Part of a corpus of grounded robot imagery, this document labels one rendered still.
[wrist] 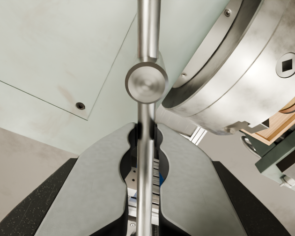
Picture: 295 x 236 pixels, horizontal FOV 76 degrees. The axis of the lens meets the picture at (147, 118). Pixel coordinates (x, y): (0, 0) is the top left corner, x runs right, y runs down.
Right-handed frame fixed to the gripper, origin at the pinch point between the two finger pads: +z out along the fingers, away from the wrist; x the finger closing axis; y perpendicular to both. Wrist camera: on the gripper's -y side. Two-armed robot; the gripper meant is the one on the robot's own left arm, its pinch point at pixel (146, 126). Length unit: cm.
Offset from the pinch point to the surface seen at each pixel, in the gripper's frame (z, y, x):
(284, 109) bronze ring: 28.5, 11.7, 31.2
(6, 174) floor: 149, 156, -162
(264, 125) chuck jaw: 18.9, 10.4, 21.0
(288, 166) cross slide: 44, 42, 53
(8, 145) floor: 147, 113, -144
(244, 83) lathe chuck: 15.3, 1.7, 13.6
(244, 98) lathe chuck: 15.6, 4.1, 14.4
